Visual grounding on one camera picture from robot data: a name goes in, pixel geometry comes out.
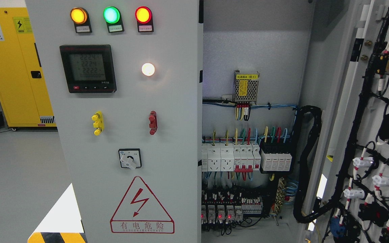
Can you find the grey cabinet door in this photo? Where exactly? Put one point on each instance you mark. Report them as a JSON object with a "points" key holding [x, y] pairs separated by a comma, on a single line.
{"points": [[170, 158], [344, 170]]}

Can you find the white breaker and socket row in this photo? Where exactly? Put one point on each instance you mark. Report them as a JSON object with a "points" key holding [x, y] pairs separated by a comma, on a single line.
{"points": [[230, 158]]}

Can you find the metal mesh power supply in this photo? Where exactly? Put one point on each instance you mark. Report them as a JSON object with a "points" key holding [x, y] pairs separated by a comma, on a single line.
{"points": [[245, 86]]}

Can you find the white indicator light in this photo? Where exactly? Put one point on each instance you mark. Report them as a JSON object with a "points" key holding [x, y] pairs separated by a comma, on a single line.
{"points": [[148, 69]]}

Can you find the black surge protector block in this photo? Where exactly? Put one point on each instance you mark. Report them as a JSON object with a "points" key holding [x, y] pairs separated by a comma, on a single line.
{"points": [[275, 157]]}

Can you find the lower relay terminal row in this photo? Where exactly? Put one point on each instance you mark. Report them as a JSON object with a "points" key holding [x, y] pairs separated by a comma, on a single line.
{"points": [[225, 205]]}

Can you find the red electric hazard sticker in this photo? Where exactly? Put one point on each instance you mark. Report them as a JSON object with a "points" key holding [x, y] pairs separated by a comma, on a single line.
{"points": [[140, 211]]}

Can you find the red indicator light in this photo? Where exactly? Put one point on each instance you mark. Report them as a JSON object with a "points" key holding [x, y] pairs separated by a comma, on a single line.
{"points": [[144, 19]]}

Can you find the black digital power meter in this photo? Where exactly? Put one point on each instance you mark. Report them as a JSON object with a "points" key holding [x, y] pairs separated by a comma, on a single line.
{"points": [[88, 68]]}

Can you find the green indicator light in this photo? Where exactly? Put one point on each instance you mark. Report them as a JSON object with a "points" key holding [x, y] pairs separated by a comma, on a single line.
{"points": [[113, 19]]}

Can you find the amber indicator light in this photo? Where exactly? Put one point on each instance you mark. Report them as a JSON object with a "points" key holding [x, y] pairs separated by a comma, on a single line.
{"points": [[81, 20]]}

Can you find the yellow safety cabinet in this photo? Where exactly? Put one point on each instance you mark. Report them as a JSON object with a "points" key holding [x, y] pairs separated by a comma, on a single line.
{"points": [[23, 93]]}

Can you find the black rotary selector switch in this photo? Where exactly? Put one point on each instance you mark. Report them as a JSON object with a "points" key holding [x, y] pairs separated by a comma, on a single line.
{"points": [[130, 158]]}

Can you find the yellow terminal post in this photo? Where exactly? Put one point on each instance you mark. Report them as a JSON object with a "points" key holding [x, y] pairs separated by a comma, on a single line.
{"points": [[98, 123]]}

